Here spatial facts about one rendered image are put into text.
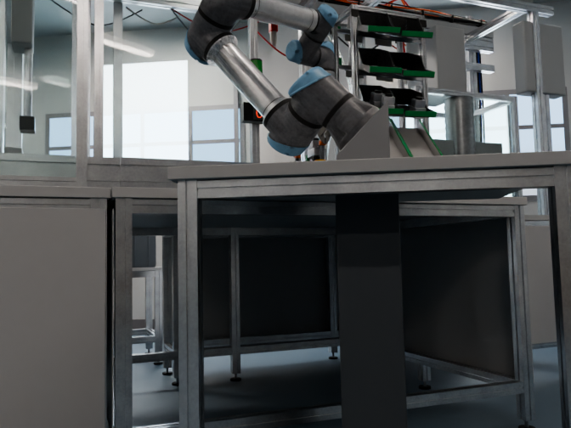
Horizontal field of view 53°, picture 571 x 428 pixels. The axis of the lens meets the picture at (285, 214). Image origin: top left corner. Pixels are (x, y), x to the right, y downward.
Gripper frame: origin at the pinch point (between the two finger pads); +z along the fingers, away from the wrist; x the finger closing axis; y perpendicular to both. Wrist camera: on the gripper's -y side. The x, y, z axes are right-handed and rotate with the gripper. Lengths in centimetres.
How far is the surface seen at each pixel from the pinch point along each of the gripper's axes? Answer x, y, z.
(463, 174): -7, 84, 25
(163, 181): -59, 11, 18
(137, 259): -43, -192, 40
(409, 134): 45.1, -12.9, -7.8
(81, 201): -83, 15, 25
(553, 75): 178, -60, -61
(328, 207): -7.2, 16.7, 26.0
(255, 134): -19.1, -21.3, -5.9
